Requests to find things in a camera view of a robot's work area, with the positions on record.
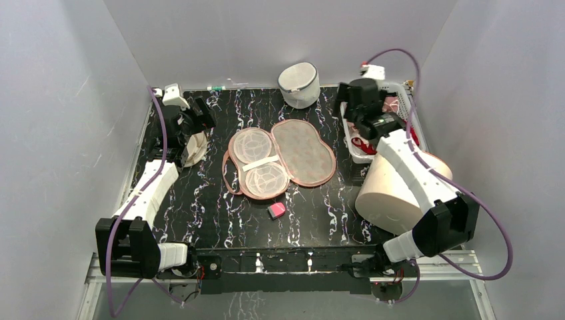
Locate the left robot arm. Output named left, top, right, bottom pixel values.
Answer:
left=95, top=97, right=216, bottom=279

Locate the red bra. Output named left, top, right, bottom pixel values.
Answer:
left=346, top=121, right=420, bottom=155

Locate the aluminium frame rail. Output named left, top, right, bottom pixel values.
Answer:
left=77, top=249, right=496, bottom=320

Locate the green white small tube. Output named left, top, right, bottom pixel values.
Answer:
left=207, top=86, right=227, bottom=91

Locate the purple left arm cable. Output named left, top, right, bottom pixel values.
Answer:
left=105, top=85, right=187, bottom=319

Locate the white plastic basket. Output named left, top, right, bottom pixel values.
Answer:
left=340, top=81, right=429, bottom=164

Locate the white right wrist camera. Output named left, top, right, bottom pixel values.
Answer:
left=360, top=63, right=386, bottom=81

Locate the white cylindrical mesh laundry bag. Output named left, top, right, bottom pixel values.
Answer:
left=277, top=62, right=320, bottom=109

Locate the large cream cylindrical bag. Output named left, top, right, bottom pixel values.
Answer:
left=355, top=151, right=456, bottom=235

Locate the pink satin bra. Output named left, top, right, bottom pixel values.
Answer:
left=382, top=97, right=409, bottom=121

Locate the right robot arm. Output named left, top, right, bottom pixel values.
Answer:
left=333, top=78, right=479, bottom=276

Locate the pink and grey stamp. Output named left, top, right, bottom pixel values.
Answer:
left=267, top=202, right=286, bottom=220

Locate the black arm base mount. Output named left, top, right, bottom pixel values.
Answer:
left=159, top=245, right=404, bottom=295

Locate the floral mesh laundry bag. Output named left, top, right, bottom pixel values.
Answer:
left=223, top=119, right=336, bottom=201

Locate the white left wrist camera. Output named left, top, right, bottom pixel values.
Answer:
left=162, top=83, right=190, bottom=111

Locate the cream round laundry bag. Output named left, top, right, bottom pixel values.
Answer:
left=181, top=132, right=208, bottom=168

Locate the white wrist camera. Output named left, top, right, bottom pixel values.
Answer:
left=162, top=83, right=190, bottom=111
left=360, top=63, right=386, bottom=81

